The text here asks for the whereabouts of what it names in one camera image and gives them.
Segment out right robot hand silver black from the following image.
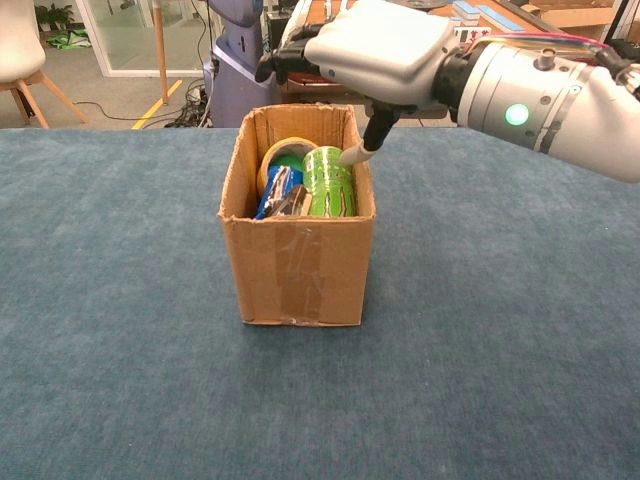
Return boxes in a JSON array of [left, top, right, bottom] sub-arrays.
[[254, 0, 459, 167]]

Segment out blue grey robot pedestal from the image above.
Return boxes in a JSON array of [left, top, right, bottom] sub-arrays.
[[202, 0, 277, 129]]

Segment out green potted plant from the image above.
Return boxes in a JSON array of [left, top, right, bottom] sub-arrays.
[[34, 3, 75, 34]]

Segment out white framed glass partition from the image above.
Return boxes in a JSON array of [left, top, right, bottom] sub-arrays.
[[74, 0, 214, 79]]

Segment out black cable bundle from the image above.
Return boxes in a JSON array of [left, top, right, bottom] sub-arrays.
[[164, 79, 215, 129]]

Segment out stacked blue-backed tiles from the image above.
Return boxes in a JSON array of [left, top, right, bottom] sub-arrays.
[[452, 0, 482, 22]]

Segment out blue carpet table mat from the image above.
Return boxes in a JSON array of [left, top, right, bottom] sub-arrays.
[[0, 126, 640, 480]]

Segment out wooden pole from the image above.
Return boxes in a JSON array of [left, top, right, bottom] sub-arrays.
[[152, 0, 170, 105]]

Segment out yellow tape roll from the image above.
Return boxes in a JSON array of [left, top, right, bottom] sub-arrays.
[[255, 136, 320, 197]]

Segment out brown mahjong table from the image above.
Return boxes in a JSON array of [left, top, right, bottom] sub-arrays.
[[274, 0, 606, 127]]

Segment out face-showing mahjong tile row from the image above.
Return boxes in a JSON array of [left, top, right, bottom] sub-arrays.
[[452, 26, 494, 45]]

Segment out open cardboard box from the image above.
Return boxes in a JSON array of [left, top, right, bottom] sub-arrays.
[[217, 102, 377, 327]]

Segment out blue snack packet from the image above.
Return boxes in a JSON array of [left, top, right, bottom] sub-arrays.
[[253, 164, 305, 220]]

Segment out green drink can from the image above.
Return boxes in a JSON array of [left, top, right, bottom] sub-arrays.
[[301, 145, 358, 220]]

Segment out black tripod stand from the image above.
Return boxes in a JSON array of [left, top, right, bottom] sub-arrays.
[[599, 0, 632, 54]]

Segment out green fabric heap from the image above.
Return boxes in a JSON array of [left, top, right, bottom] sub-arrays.
[[47, 28, 92, 50]]

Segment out long blue-backed tile row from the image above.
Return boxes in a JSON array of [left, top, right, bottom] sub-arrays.
[[475, 3, 527, 35]]

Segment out white chair wooden legs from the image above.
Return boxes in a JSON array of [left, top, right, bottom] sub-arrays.
[[0, 0, 92, 130]]

